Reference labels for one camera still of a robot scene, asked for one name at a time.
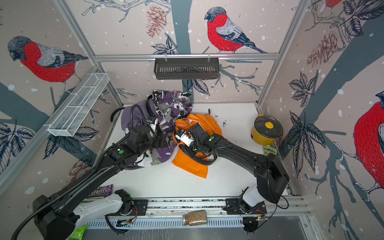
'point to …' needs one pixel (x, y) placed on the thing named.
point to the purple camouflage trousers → (170, 104)
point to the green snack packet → (268, 149)
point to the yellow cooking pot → (260, 138)
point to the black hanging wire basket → (186, 68)
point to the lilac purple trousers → (134, 115)
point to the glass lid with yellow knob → (268, 127)
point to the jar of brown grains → (195, 217)
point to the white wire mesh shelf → (67, 124)
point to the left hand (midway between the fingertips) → (161, 130)
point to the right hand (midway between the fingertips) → (185, 146)
